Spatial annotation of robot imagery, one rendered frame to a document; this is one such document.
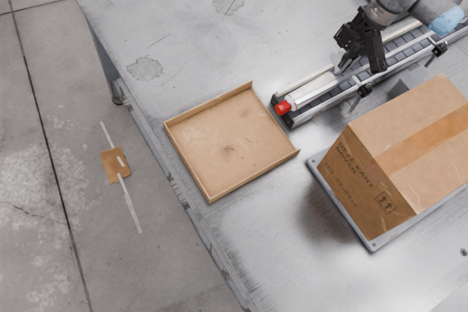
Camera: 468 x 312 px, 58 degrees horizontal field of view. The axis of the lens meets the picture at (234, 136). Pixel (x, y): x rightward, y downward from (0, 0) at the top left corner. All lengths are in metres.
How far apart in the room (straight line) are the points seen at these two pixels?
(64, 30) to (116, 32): 1.17
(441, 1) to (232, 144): 0.63
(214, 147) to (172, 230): 0.85
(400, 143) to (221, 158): 0.48
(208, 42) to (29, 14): 1.51
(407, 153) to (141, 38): 0.87
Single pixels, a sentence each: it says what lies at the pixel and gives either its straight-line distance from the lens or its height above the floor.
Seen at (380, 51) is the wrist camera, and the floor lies 1.06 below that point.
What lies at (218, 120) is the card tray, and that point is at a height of 0.83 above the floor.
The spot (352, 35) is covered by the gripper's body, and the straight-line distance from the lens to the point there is 1.20.
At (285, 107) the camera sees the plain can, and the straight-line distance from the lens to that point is 1.19.
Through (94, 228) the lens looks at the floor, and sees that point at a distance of 2.03.
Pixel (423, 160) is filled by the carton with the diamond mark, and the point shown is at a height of 1.12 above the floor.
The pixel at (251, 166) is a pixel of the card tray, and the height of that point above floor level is 0.83.
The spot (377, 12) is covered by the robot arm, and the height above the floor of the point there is 1.15.
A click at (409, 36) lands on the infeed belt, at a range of 1.53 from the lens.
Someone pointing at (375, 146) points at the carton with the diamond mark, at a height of 1.12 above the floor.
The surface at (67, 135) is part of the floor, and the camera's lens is 2.23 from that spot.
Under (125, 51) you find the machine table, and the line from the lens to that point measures 1.39.
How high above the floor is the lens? 1.93
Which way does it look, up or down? 64 degrees down
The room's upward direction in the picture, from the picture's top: 11 degrees clockwise
